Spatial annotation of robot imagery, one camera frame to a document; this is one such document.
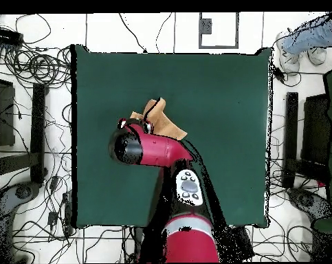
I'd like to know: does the tan terry towel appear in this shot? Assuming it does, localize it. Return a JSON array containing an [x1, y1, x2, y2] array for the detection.
[[129, 97, 188, 141]]

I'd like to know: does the dark green table cloth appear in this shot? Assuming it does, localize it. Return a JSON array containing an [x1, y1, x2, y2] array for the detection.
[[71, 43, 274, 229]]

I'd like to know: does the grey office chair base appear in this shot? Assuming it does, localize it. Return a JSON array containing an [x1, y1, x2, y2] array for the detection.
[[0, 182, 41, 263], [287, 187, 332, 221]]

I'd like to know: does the black box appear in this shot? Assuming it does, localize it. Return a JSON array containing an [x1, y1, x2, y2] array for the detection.
[[0, 78, 16, 147], [301, 93, 331, 166]]

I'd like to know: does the person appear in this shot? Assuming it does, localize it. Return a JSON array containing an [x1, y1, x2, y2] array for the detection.
[[275, 12, 332, 74]]

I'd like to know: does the black power strip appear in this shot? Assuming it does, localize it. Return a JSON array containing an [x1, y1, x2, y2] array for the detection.
[[0, 26, 24, 46]]

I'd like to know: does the black cable with plug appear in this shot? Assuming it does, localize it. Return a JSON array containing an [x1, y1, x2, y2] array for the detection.
[[118, 12, 148, 54]]

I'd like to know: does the grey floor hatch frame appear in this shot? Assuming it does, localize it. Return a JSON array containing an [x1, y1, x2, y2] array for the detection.
[[198, 12, 240, 50]]

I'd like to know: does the black stand frame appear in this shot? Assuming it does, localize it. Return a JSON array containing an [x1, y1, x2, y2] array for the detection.
[[281, 91, 331, 189], [0, 82, 48, 184]]

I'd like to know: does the tangle of black cables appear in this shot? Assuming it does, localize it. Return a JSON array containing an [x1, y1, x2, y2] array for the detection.
[[0, 43, 73, 89]]

